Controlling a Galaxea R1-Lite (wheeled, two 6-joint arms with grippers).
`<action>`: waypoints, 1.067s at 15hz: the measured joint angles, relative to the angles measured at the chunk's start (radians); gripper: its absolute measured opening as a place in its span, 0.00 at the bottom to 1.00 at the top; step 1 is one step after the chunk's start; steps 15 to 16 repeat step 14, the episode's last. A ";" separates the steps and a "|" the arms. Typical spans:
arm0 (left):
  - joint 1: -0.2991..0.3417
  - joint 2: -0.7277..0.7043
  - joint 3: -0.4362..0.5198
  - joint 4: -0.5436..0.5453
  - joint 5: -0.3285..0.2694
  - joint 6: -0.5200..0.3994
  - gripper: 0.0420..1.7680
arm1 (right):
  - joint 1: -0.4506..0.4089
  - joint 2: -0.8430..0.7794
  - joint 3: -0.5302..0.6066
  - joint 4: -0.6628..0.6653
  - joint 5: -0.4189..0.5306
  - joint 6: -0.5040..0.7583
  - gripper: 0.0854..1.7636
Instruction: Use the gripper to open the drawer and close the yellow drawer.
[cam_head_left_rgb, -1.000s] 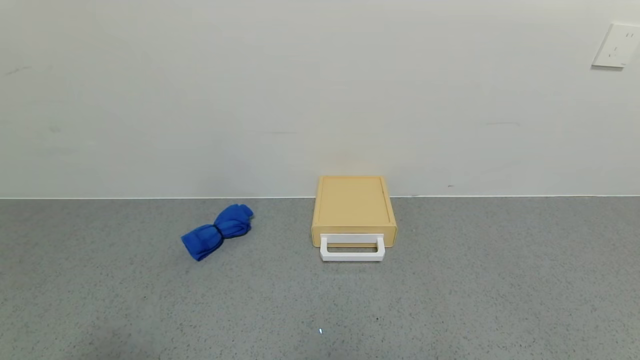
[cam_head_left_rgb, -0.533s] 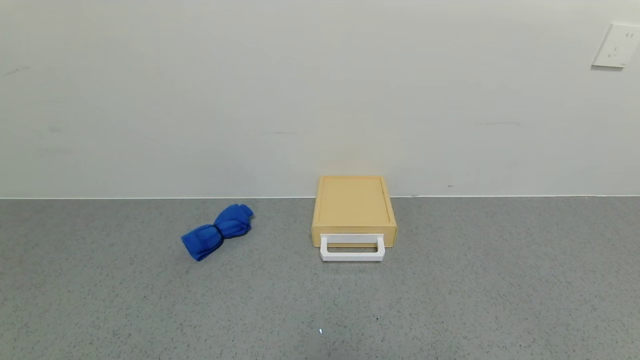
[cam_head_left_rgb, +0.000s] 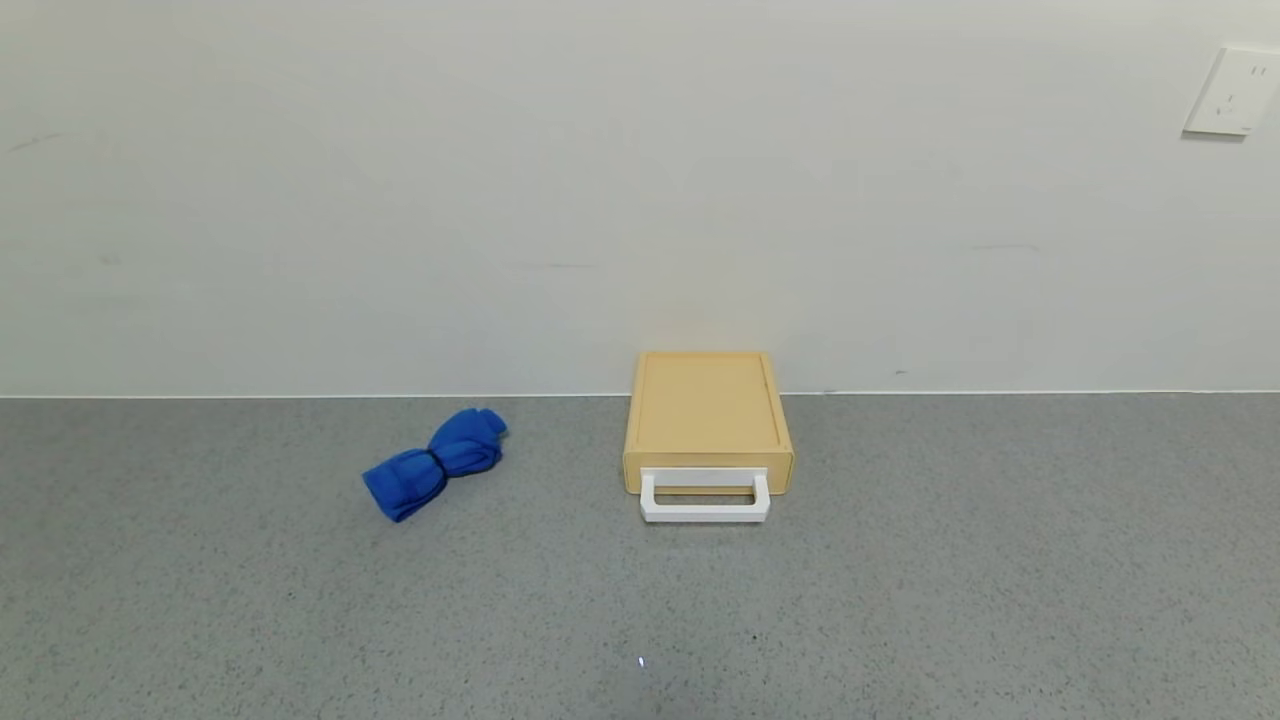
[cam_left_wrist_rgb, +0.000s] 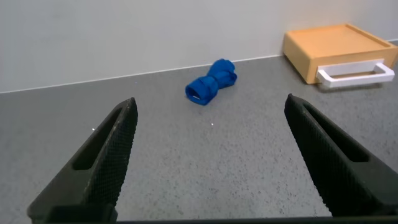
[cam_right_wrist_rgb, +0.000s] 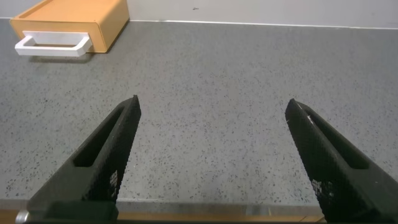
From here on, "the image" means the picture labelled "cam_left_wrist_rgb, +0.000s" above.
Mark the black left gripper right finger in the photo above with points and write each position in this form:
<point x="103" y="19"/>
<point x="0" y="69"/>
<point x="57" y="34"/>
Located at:
<point x="348" y="183"/>

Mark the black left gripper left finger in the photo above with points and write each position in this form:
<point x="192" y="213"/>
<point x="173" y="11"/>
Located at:
<point x="93" y="183"/>

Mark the yellow drawer case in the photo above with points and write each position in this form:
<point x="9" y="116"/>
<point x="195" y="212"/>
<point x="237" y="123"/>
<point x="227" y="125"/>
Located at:
<point x="332" y="40"/>

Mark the blue rolled cloth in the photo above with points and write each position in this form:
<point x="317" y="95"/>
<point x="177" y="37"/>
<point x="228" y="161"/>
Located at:
<point x="211" y="82"/>

